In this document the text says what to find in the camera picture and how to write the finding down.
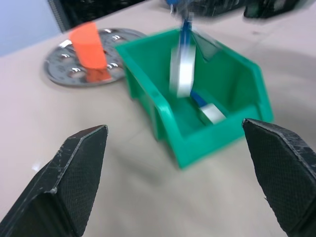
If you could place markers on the green plastic bin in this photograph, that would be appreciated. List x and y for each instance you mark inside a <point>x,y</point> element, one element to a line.
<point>197,106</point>

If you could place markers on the orange block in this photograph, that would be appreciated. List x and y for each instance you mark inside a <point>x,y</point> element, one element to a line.
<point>89,47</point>

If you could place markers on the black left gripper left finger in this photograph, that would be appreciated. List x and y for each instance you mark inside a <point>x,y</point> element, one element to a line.
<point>71,177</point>

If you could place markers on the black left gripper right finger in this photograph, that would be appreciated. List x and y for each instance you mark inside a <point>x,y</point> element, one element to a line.
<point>284,168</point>

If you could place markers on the round silver metal tray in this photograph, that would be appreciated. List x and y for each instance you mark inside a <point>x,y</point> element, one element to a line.
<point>82,58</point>

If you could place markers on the black crate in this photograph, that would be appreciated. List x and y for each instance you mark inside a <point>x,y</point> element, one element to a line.
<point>280,8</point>
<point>138,8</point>

